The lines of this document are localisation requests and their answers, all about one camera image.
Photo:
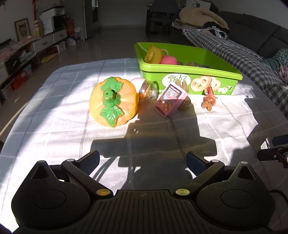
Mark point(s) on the white drawer cabinet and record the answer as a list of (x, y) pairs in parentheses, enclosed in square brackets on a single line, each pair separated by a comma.
[(49, 40)]

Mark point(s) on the orange toy pumpkin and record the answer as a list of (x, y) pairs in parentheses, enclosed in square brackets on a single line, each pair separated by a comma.
[(113, 102)]

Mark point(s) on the yellow toy pot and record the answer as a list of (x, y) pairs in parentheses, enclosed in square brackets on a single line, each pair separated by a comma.
[(154, 55)]

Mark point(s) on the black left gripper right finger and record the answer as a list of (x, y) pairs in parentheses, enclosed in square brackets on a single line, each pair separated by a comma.
[(205, 172)]

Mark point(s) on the dark grey sofa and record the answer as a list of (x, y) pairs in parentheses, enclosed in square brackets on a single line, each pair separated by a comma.
[(259, 35)]

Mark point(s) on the beige blanket pile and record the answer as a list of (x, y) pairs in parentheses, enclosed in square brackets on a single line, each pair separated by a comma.
[(199, 16)]

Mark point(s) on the pink round toy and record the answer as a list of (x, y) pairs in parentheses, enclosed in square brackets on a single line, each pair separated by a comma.
[(168, 59)]

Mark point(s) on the green plastic storage box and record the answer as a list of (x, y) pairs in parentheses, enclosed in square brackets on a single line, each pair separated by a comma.
[(198, 67)]

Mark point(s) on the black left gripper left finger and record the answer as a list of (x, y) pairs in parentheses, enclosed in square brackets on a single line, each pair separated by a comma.
[(79, 172)]

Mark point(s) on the green patterned pillow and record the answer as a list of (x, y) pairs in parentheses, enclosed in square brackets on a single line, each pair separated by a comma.
[(278, 63)]

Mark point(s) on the framed picture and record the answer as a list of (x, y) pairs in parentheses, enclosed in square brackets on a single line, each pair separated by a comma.
[(22, 29)]

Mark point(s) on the pink card box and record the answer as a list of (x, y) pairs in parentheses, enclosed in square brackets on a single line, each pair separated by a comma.
[(170, 99)]

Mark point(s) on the brown toy figure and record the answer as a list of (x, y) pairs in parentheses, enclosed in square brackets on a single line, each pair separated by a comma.
[(186, 103)]

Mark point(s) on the grey plaid blanket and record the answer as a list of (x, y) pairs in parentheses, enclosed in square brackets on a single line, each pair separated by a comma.
[(244, 60)]

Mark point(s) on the white checked tablecloth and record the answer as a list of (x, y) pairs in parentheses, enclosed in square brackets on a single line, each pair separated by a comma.
[(148, 151)]

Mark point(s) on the orange red toy figure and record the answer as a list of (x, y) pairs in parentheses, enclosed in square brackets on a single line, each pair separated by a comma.
[(209, 100)]

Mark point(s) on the dark office chair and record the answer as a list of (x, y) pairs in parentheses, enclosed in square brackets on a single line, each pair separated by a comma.
[(160, 15)]

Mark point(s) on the silver refrigerator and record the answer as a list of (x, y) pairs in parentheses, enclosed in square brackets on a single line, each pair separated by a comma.
[(89, 17)]

